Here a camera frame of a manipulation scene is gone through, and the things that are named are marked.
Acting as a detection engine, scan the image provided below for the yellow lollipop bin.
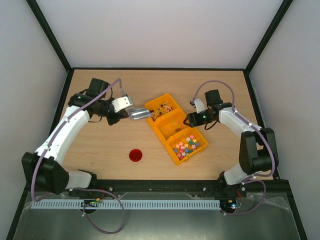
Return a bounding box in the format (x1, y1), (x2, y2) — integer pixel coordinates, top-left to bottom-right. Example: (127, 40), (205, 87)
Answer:
(144, 93), (181, 127)

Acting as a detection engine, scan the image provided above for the metal scoop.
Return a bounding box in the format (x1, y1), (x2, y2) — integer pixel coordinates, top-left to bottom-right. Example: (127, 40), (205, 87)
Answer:
(128, 108), (152, 120)

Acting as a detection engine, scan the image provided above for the yellow star candy bin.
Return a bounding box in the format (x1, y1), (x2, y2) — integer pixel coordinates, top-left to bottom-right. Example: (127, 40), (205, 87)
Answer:
(164, 127), (209, 166)

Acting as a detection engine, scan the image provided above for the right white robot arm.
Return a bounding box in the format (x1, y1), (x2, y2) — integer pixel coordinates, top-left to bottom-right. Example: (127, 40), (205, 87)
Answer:
(183, 89), (278, 196)

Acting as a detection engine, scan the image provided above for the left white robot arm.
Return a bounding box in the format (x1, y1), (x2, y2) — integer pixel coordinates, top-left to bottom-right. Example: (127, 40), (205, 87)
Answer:
(21, 78), (133, 197)

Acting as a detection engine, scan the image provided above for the red round lid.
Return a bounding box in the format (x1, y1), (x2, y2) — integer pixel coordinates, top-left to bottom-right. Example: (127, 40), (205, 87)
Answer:
(129, 149), (143, 163)

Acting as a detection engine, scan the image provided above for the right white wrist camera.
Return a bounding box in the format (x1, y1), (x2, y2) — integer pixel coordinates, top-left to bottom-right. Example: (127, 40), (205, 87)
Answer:
(190, 98), (206, 114)

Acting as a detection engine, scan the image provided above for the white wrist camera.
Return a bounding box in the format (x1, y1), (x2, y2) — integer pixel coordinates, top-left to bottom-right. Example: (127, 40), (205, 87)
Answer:
(190, 98), (206, 114)
(111, 96), (134, 113)

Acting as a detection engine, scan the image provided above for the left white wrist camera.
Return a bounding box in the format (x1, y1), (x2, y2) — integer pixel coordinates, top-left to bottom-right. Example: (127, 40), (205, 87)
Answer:
(111, 96), (134, 113)

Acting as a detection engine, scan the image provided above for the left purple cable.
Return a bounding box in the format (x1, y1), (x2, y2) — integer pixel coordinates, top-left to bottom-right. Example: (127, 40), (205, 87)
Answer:
(31, 78), (126, 235)

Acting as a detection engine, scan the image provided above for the white slotted cable duct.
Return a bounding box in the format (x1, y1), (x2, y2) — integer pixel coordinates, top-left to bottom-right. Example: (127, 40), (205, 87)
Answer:
(30, 199), (221, 210)

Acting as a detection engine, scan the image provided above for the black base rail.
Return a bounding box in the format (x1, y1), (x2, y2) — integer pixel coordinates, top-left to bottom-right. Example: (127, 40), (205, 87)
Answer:
(24, 178), (292, 201)

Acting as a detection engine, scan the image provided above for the right black frame post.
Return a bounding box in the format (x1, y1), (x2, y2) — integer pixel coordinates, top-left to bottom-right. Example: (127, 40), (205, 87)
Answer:
(245, 0), (293, 74)

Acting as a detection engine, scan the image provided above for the black frame post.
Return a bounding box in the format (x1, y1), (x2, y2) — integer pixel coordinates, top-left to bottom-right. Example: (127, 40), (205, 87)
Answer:
(26, 0), (72, 72)
(245, 0), (293, 74)

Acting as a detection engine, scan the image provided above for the left black frame post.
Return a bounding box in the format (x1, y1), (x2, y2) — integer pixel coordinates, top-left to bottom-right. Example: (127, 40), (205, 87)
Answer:
(26, 0), (72, 72)

